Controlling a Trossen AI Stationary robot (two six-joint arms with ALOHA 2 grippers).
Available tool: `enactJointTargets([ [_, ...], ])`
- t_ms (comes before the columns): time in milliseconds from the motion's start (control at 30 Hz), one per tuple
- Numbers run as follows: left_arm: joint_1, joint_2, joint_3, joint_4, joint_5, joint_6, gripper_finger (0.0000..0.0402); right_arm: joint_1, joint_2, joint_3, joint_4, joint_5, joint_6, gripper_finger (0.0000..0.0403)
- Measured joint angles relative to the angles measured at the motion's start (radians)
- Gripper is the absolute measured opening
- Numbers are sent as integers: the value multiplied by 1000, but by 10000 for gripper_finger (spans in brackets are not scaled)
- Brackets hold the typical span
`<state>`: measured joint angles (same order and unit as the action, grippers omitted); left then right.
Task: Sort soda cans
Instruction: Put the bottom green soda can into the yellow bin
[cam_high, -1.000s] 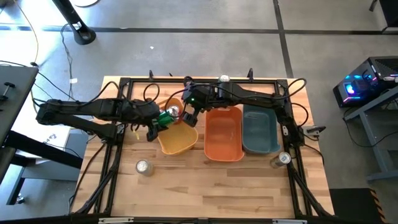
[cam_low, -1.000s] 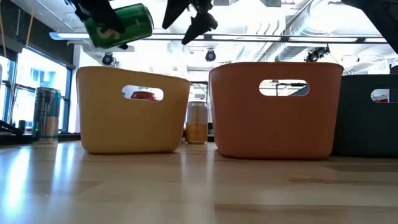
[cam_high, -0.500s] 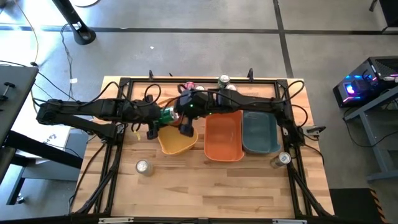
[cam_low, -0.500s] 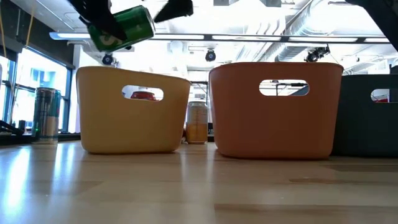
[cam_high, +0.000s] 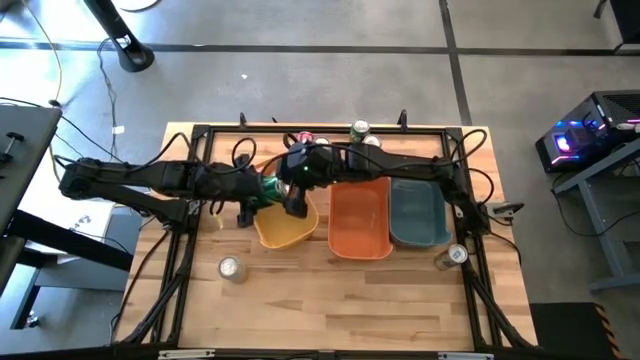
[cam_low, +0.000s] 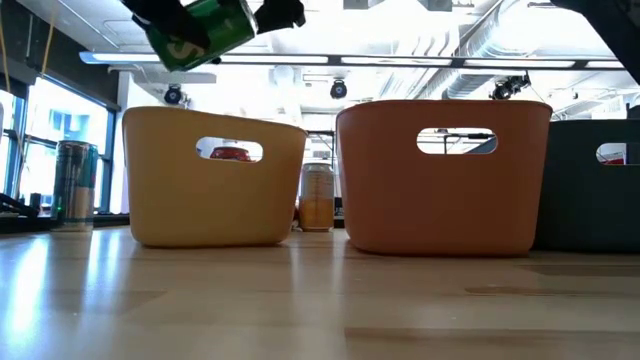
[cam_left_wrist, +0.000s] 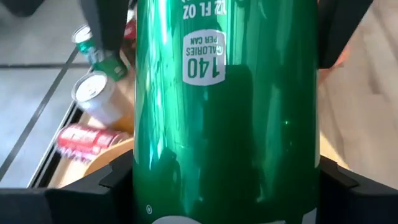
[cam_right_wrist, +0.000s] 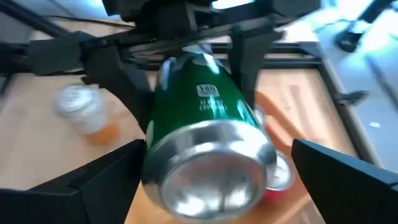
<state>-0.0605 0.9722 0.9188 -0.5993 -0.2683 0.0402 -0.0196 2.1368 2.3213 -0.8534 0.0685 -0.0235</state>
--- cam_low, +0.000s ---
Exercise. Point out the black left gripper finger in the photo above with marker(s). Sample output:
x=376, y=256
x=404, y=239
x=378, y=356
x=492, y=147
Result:
x=280, y=14
x=165, y=17

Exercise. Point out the green soda can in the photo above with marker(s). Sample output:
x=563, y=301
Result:
x=220, y=30

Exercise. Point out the red soda can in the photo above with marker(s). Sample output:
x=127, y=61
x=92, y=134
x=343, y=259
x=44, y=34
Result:
x=230, y=154

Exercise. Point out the yellow plastic bin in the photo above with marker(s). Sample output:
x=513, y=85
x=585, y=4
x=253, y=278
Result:
x=200, y=200

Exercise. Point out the tan soda can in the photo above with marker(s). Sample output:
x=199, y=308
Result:
x=316, y=200

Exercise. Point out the slim silver drink can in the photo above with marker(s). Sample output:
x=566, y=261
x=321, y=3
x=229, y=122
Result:
x=75, y=185

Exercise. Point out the orange plastic bin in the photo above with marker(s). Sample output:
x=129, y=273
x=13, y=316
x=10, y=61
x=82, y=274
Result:
x=440, y=200

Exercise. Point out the dark teal plastic bin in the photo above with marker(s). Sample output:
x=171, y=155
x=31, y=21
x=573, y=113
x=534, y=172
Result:
x=585, y=210

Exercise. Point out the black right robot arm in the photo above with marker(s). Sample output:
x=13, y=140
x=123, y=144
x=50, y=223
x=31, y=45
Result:
x=615, y=25

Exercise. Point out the long ceiling light bar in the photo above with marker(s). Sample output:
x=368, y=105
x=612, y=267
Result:
x=280, y=59

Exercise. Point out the window with dark frame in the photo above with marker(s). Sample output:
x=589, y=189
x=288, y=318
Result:
x=65, y=125

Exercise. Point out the silver ventilation duct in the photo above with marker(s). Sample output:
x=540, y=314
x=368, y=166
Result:
x=500, y=35

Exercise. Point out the black aluminium table frame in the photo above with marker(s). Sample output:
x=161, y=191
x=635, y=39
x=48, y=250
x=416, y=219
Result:
x=30, y=223

